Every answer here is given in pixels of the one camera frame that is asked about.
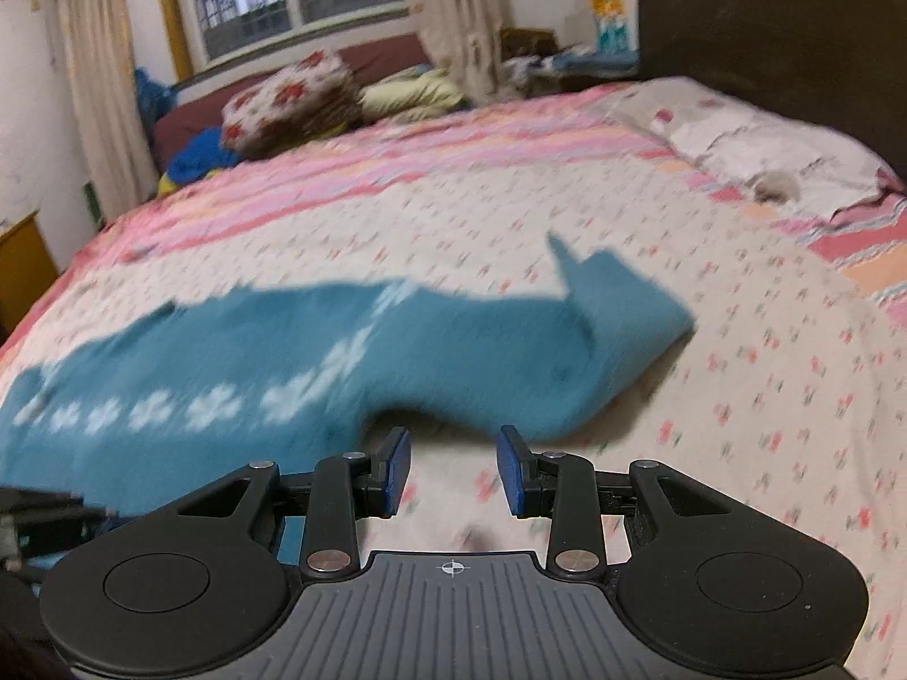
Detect maroon bench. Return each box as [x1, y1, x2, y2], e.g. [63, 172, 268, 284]
[152, 34, 433, 167]

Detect yellow-green blanket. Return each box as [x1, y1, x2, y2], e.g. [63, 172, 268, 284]
[358, 65, 469, 121]

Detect floral pink striped bedspread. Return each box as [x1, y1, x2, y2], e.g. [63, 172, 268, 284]
[0, 78, 907, 680]

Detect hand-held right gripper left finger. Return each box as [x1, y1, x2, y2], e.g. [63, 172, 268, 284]
[170, 427, 413, 580]

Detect blue bag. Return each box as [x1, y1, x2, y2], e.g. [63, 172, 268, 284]
[133, 67, 175, 132]

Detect white floral pillow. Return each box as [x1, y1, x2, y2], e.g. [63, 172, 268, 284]
[609, 78, 906, 228]

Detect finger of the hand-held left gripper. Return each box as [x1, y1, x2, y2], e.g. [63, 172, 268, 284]
[0, 485, 118, 571]

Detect beige curtain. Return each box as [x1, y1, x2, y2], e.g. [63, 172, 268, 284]
[407, 0, 515, 106]
[53, 0, 160, 228]

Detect teal knit garment white flowers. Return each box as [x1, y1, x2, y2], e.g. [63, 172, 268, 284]
[0, 230, 696, 532]

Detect blue cloth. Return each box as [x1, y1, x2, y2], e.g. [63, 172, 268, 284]
[159, 126, 242, 190]

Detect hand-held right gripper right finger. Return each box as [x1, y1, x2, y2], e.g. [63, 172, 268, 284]
[496, 425, 738, 580]

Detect red flower print cushion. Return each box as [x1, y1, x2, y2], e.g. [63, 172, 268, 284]
[221, 49, 366, 160]

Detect dark brown headboard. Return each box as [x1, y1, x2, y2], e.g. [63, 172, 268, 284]
[638, 0, 907, 181]

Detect yellow wooden cabinet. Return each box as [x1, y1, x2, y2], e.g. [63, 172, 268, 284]
[0, 211, 61, 337]

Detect yellow-haired doll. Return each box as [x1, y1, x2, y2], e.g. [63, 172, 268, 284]
[590, 0, 642, 54]

